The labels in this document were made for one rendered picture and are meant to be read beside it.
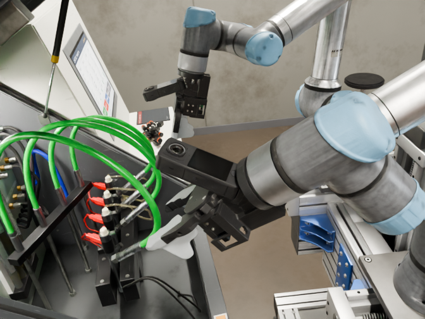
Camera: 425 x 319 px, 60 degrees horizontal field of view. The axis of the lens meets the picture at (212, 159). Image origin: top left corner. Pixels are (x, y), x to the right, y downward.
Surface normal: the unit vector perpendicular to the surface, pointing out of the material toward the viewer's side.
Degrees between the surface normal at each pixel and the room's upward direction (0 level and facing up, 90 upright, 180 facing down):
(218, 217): 96
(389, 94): 37
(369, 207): 109
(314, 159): 82
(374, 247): 0
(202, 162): 22
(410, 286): 73
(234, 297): 0
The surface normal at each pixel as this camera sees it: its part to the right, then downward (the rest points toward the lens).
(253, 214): -0.26, 0.60
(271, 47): 0.44, 0.44
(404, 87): -0.46, -0.41
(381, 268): -0.09, -0.85
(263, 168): -0.68, -0.06
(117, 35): 0.07, 0.51
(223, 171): 0.25, -0.72
